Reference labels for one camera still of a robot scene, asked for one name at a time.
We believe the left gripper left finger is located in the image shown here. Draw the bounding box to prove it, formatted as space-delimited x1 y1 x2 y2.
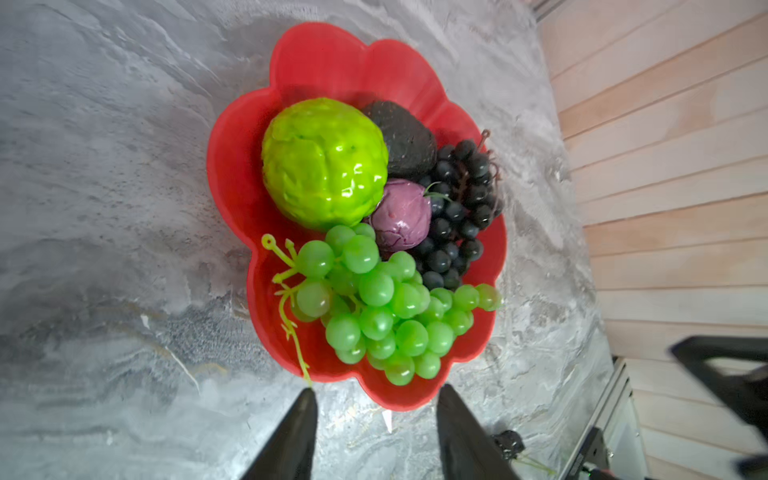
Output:
241 388 318 480

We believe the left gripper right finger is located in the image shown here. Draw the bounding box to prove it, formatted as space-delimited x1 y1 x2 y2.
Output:
436 384 519 480

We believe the green grape bunch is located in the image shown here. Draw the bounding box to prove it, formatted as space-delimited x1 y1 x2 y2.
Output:
261 225 503 387

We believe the purple fig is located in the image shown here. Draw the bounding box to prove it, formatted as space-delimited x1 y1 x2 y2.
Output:
366 179 432 253

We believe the black grape bunch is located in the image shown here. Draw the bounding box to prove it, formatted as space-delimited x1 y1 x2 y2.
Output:
411 129 503 291

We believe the green bumpy round fruit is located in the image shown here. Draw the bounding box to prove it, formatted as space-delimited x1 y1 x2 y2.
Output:
261 98 389 232

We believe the dark avocado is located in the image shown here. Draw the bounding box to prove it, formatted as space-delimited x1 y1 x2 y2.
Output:
362 101 437 182

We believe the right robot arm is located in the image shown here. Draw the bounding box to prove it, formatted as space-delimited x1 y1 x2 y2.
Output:
669 335 767 438

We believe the dark blackberry pair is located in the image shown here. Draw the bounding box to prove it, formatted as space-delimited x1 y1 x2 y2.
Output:
491 430 557 476

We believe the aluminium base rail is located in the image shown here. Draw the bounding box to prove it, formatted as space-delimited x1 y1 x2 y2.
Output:
558 357 650 479

